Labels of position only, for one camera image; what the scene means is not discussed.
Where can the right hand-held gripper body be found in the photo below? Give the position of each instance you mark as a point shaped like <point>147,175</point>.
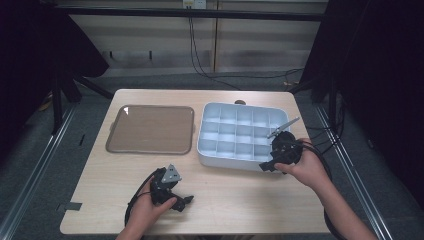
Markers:
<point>286,148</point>

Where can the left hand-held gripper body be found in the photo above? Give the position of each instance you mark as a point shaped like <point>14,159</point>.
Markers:
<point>163,190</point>

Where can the white compartment box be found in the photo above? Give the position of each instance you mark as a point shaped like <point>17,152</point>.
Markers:
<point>233,133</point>

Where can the person's left hand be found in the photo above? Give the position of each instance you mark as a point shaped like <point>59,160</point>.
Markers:
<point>146,213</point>

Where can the person's right hand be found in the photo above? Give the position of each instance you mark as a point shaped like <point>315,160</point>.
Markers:
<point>310,170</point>

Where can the round table grommet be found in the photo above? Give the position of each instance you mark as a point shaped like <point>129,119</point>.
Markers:
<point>240,102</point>

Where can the grey tape piece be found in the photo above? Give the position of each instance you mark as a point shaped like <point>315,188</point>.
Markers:
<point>69,206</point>

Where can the black curtain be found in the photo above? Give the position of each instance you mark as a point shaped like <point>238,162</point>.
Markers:
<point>383,66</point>
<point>26,50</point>

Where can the black metal stand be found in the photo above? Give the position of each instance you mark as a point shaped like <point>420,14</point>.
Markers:
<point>56,106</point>

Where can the black horizontal bar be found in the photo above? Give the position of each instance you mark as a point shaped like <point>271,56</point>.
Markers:
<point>133,13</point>

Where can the silver floor rail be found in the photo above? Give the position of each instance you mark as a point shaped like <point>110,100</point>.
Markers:
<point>33,173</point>
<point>356,186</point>

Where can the white wall socket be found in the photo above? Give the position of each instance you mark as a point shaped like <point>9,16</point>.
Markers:
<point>195,4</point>

